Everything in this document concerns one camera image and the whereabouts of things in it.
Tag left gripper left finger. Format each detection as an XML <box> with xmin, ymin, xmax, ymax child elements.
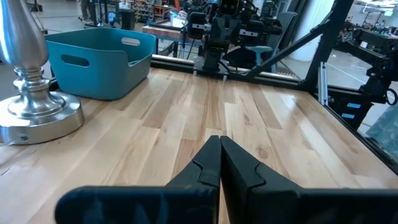
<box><xmin>54</xmin><ymin>135</ymin><xmax>222</xmax><ymax>224</ymax></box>

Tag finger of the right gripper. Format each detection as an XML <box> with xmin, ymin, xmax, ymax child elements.
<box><xmin>187</xmin><ymin>12</ymin><xmax>208</xmax><ymax>40</ymax></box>
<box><xmin>239</xmin><ymin>20</ymin><xmax>266</xmax><ymax>46</ymax></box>

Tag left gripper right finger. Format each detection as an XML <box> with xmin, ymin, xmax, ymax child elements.
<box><xmin>220</xmin><ymin>136</ymin><xmax>398</xmax><ymax>224</ymax></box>

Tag black trash bin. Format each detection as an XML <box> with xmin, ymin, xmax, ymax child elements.
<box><xmin>120</xmin><ymin>8</ymin><xmax>137</xmax><ymax>31</ymax></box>

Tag dark teal plastic bin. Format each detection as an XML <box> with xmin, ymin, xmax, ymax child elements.
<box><xmin>45</xmin><ymin>27</ymin><xmax>157</xmax><ymax>101</ymax></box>

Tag black box blue labels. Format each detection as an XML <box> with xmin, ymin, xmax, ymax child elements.
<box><xmin>329</xmin><ymin>96</ymin><xmax>374</xmax><ymax>129</ymax></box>

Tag silver lamp white shade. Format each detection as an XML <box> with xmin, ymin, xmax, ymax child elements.
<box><xmin>0</xmin><ymin>0</ymin><xmax>85</xmax><ymax>146</ymax></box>

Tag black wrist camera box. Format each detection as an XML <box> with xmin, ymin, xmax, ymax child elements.
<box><xmin>219</xmin><ymin>0</ymin><xmax>242</xmax><ymax>15</ymax></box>

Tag black aluminium table frame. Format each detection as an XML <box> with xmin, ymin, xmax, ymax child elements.
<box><xmin>150</xmin><ymin>0</ymin><xmax>398</xmax><ymax>175</ymax></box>

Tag white aluminium bracket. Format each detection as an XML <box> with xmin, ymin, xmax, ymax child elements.
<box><xmin>317</xmin><ymin>61</ymin><xmax>329</xmax><ymax>106</ymax></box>

